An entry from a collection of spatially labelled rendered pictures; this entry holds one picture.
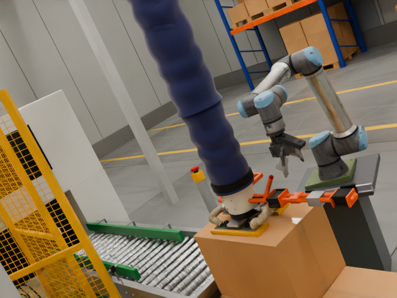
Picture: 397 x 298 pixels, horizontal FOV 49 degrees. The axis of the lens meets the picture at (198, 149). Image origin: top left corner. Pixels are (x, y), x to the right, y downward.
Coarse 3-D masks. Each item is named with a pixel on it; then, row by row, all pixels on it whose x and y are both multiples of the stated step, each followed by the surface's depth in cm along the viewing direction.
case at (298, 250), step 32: (288, 224) 211; (320, 224) 219; (224, 256) 231; (256, 256) 211; (288, 256) 202; (320, 256) 217; (224, 288) 247; (256, 288) 224; (288, 288) 205; (320, 288) 215
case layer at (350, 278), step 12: (348, 276) 221; (360, 276) 217; (372, 276) 214; (384, 276) 210; (396, 276) 207; (336, 288) 217; (348, 288) 213; (360, 288) 210; (372, 288) 206; (384, 288) 203; (396, 288) 200
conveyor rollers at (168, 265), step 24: (96, 240) 430; (120, 240) 398; (144, 240) 380; (168, 240) 354; (192, 240) 336; (144, 264) 337; (168, 264) 319; (192, 264) 300; (168, 288) 285; (192, 288) 274
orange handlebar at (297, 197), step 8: (256, 176) 246; (296, 192) 205; (248, 200) 222; (256, 200) 218; (264, 200) 214; (288, 200) 203; (296, 200) 200; (304, 200) 196; (320, 200) 190; (328, 200) 187; (352, 200) 180
